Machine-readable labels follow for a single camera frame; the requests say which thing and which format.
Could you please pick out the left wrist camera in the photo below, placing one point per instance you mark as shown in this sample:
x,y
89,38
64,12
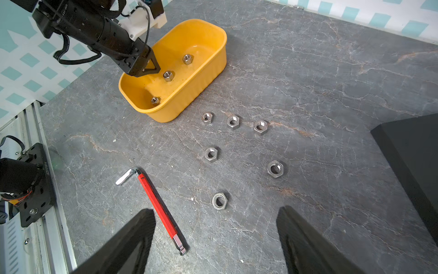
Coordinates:
x,y
145,15

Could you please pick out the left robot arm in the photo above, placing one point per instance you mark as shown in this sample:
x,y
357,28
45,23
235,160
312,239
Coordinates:
x,y
80,20

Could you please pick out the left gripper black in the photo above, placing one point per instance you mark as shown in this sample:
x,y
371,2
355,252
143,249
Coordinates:
x,y
135,58

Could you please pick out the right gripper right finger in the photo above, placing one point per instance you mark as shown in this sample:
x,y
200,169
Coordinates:
x,y
305,250

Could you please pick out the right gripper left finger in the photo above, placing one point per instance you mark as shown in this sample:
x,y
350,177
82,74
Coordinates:
x,y
127,251

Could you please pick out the steel hex nut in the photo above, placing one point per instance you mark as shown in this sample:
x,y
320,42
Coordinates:
x,y
211,154
275,169
219,201
260,127
233,122
207,118

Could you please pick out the yellow plastic storage box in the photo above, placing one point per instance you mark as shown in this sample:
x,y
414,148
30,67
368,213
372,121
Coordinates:
x,y
206,42

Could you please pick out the black flat box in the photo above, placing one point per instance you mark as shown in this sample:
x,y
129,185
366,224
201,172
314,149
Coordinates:
x,y
411,148

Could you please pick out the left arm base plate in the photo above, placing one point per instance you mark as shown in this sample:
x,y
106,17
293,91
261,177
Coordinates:
x,y
40,194

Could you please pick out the steel nut in box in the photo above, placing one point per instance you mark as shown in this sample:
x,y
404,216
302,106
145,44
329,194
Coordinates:
x,y
169,75
155,100
188,59

